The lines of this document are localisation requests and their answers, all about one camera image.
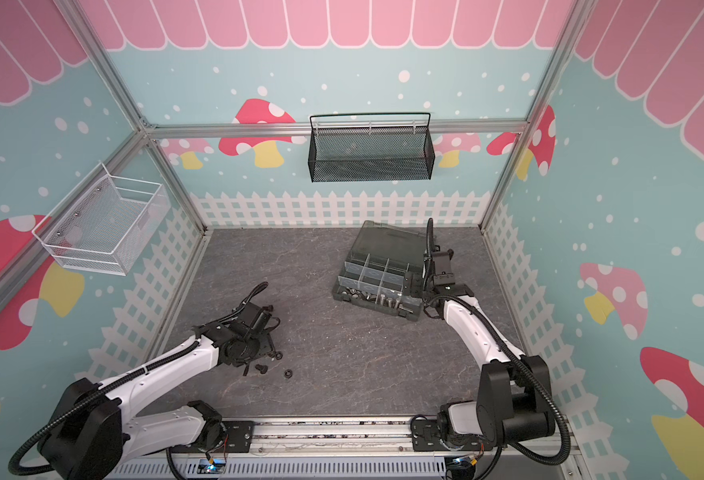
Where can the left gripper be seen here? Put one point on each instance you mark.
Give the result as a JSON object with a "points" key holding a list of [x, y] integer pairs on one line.
{"points": [[267, 348]]}

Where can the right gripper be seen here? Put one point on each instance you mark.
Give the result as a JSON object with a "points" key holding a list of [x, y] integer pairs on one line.
{"points": [[438, 264]]}

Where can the grey compartment organizer box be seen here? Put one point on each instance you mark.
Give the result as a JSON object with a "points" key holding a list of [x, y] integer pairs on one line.
{"points": [[386, 259]]}

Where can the silver bolts cluster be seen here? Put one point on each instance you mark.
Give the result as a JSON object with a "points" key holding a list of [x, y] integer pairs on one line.
{"points": [[380, 300]]}

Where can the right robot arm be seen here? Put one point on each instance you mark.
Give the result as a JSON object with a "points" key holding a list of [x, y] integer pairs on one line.
{"points": [[514, 406]]}

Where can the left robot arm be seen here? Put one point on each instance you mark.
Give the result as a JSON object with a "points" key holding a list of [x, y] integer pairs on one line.
{"points": [[97, 426]]}

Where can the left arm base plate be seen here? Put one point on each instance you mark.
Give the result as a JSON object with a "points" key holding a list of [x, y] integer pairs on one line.
{"points": [[227, 437]]}

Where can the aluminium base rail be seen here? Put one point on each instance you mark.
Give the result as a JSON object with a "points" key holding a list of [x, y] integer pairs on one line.
{"points": [[273, 436]]}

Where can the black mesh wall basket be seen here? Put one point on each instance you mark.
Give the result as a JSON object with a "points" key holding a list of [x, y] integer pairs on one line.
{"points": [[371, 147]]}

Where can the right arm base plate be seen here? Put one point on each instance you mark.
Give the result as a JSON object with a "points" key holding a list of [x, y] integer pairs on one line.
{"points": [[431, 435]]}

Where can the white slotted cable duct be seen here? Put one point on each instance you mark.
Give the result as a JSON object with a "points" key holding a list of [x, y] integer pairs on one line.
{"points": [[311, 468]]}

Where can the white mesh wall basket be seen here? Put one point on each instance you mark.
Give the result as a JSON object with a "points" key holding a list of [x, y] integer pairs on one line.
{"points": [[105, 225]]}

